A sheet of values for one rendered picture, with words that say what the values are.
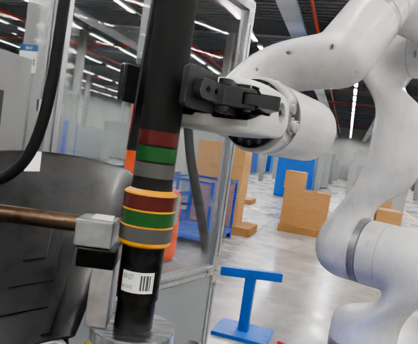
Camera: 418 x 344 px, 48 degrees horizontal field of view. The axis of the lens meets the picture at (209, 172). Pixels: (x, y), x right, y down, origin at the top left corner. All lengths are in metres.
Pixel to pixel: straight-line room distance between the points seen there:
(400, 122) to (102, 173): 0.55
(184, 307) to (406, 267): 1.10
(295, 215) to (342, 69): 8.91
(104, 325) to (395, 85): 0.71
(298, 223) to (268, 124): 9.14
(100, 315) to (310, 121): 0.31
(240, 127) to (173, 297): 1.36
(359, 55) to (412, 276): 0.38
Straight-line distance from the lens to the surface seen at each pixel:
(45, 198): 0.51
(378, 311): 0.87
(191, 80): 0.36
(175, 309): 1.75
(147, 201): 0.37
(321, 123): 0.58
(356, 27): 0.69
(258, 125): 0.42
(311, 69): 0.68
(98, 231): 0.38
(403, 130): 0.89
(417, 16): 0.87
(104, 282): 0.39
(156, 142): 0.37
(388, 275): 0.86
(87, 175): 0.54
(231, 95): 0.38
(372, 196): 0.90
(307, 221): 9.55
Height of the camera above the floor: 1.46
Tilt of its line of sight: 3 degrees down
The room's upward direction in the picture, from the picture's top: 8 degrees clockwise
